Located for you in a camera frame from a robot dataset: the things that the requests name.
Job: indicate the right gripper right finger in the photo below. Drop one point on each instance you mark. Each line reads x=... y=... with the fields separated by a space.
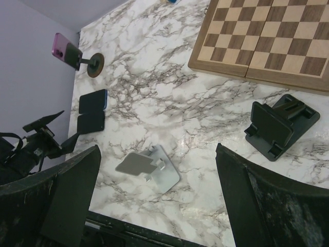
x=269 y=209

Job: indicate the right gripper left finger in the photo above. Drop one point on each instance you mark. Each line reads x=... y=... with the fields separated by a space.
x=49 y=208

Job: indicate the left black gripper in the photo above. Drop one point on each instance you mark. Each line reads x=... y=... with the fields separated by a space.
x=42 y=143

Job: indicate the black smartphone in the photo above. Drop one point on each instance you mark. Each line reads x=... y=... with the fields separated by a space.
x=91 y=122

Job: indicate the blue smartphone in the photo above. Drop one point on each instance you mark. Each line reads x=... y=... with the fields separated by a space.
x=95 y=101

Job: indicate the purple smartphone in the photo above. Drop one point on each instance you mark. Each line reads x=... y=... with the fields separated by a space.
x=64 y=50

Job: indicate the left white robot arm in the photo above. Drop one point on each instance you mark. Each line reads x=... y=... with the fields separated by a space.
x=20 y=155

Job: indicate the black phone stand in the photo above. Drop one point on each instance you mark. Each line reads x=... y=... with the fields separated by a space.
x=275 y=129

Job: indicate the round base phone stand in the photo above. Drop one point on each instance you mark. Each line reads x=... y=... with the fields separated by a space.
x=95 y=64

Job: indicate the silver phone stand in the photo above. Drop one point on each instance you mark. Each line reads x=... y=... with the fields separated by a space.
x=154 y=164

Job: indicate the wooden chessboard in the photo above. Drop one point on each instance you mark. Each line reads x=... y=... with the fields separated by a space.
x=278 y=42

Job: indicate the toy car blue wheels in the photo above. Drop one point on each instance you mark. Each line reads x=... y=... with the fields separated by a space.
x=169 y=1

